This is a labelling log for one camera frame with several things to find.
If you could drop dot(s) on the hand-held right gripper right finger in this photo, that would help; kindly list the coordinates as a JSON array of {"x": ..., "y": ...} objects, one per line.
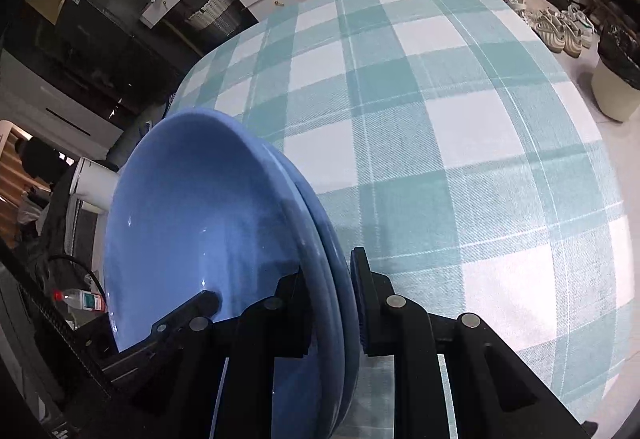
[{"x": 358, "y": 299}]

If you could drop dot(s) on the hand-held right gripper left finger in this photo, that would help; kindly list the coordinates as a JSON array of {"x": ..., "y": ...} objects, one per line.
[{"x": 260, "y": 329}]

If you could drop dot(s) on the clear bottle with red cap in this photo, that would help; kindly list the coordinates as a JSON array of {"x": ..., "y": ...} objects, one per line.
[{"x": 82, "y": 300}]

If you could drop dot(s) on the teal checked tablecloth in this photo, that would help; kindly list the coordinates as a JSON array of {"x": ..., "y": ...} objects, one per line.
[{"x": 450, "y": 144}]

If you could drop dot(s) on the white cylindrical bin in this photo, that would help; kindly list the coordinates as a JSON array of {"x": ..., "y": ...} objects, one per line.
[{"x": 95, "y": 184}]

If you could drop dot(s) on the black puffer jacket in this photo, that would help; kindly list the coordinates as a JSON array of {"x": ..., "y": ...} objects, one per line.
[{"x": 42, "y": 161}]

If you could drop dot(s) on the white laundry basket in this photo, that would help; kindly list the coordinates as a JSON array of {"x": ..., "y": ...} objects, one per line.
[{"x": 215, "y": 14}]

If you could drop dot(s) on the black wardrobe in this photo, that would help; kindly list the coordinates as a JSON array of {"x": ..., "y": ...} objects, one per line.
[{"x": 60, "y": 69}]

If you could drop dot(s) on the white bin with black bag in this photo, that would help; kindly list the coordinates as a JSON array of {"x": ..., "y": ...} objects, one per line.
[{"x": 617, "y": 84}]

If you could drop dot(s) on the cluster of loose sneakers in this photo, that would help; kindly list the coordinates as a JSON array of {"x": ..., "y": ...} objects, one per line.
[{"x": 550, "y": 14}]

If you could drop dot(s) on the dark grey fridge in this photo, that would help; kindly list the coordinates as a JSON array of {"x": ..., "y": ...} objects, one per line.
[{"x": 110, "y": 19}]

